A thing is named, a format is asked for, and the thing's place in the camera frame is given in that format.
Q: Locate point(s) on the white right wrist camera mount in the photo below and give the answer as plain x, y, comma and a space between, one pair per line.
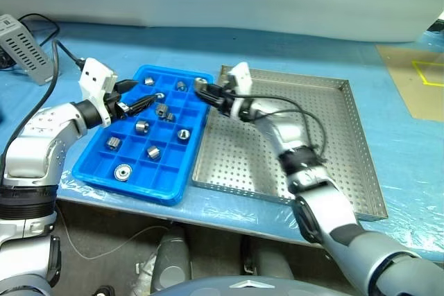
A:
241, 76

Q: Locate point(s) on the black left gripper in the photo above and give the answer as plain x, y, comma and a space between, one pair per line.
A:
116, 103

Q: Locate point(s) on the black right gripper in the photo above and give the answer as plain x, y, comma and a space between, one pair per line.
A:
225, 100

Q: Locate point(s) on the grey perforated power supply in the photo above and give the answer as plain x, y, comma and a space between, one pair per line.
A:
24, 50

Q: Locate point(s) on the blue plastic compartment tray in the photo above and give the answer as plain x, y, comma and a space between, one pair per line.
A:
168, 169

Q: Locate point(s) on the perforated steel tray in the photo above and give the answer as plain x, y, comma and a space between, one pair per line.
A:
236, 157

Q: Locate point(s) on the brown cardboard sheet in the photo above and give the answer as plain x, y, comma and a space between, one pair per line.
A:
399, 77

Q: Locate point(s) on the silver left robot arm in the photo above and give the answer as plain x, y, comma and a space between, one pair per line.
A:
45, 126

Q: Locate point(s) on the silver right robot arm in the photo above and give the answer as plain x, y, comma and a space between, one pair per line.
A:
288, 133

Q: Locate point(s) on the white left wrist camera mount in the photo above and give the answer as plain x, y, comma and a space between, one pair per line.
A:
93, 74

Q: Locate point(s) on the grey rounded shape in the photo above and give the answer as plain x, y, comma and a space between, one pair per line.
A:
270, 261
171, 261

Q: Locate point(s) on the small metal roller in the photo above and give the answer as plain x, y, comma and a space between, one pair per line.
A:
170, 117
149, 80
180, 85
183, 134
113, 143
141, 127
199, 82
160, 95
161, 109
153, 152

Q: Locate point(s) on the white and black device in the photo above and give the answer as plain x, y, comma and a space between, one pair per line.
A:
440, 15

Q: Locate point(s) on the grey robot torso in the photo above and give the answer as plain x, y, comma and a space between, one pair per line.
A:
225, 290

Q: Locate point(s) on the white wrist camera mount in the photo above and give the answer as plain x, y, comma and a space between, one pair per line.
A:
241, 76
93, 74

